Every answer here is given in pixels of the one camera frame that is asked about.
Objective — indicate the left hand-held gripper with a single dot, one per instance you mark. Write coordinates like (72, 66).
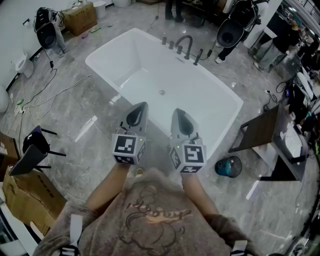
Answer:
(125, 146)

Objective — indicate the black hand shower wand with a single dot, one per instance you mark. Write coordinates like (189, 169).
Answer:
(198, 57)

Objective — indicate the white cylindrical bin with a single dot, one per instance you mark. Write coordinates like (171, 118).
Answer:
(100, 8)

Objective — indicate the teal mesh trash bin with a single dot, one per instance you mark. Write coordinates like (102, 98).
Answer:
(228, 167)

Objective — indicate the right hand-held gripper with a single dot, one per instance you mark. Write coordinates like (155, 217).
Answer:
(193, 153)

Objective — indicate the green floor tool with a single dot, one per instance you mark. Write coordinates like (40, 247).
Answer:
(95, 30)

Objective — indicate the brown cardboard box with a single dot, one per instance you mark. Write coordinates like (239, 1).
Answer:
(80, 17)

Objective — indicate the white power strip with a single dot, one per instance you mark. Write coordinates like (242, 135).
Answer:
(19, 110)

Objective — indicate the black chair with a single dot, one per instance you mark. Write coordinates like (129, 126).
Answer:
(32, 155)

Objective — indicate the white bathtub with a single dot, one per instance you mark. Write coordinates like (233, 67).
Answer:
(155, 70)

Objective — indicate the person's left forearm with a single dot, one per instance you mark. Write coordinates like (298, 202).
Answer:
(110, 185)

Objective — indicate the person's brown printed shirt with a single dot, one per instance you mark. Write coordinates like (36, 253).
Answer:
(155, 225)

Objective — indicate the white round ceramic basin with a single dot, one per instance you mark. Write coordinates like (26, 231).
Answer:
(122, 2)

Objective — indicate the black faucet knob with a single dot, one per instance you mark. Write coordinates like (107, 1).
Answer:
(164, 40)
(179, 49)
(171, 44)

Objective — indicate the large printed cardboard box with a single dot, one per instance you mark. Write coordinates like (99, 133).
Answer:
(30, 195)

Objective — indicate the person's right forearm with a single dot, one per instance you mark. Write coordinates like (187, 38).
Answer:
(197, 192)

